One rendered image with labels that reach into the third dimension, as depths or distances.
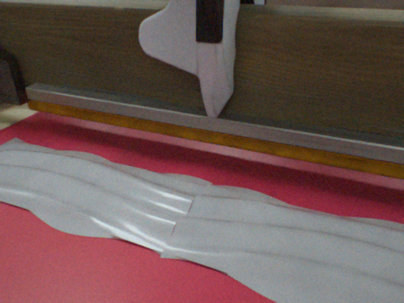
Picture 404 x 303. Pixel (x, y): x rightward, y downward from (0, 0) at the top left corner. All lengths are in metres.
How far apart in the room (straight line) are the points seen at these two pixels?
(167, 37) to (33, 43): 0.13
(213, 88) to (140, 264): 0.11
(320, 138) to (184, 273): 0.11
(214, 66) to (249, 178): 0.08
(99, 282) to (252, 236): 0.08
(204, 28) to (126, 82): 0.09
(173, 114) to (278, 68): 0.08
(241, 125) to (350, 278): 0.11
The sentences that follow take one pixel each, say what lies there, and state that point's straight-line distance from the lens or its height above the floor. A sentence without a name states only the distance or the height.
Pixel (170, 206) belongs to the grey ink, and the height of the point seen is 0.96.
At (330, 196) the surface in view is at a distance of 0.25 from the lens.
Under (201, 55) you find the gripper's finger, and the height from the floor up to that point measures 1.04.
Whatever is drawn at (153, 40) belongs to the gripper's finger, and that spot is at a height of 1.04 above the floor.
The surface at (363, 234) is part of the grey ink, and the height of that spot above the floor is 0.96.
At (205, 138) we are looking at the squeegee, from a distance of 0.28.
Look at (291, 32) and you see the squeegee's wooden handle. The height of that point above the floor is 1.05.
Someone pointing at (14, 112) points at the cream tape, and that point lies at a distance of 0.41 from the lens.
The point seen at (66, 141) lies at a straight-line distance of 0.32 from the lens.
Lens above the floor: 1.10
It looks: 30 degrees down
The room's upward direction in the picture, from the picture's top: 2 degrees counter-clockwise
